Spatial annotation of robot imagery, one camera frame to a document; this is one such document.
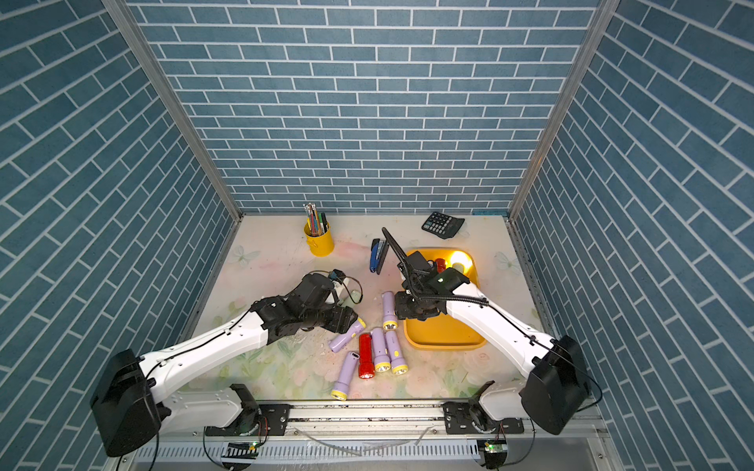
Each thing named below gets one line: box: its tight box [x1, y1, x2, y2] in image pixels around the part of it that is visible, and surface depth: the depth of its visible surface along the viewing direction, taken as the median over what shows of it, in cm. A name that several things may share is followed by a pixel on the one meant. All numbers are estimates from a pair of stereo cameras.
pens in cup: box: [302, 202, 329, 237], surface depth 104 cm
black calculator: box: [421, 210, 466, 239], surface depth 118 cm
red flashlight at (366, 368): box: [358, 332, 376, 380], surface depth 84 cm
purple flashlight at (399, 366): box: [384, 329, 410, 376], surface depth 83 cm
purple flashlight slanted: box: [328, 316, 368, 354], surface depth 86 cm
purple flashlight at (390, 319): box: [381, 290, 399, 331], surface depth 91 cm
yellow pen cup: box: [304, 217, 334, 258], surface depth 105 cm
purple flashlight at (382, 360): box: [371, 326, 392, 373], surface depth 84 cm
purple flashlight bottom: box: [330, 351, 361, 402], surface depth 80 cm
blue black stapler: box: [369, 237, 390, 276], surface depth 107 cm
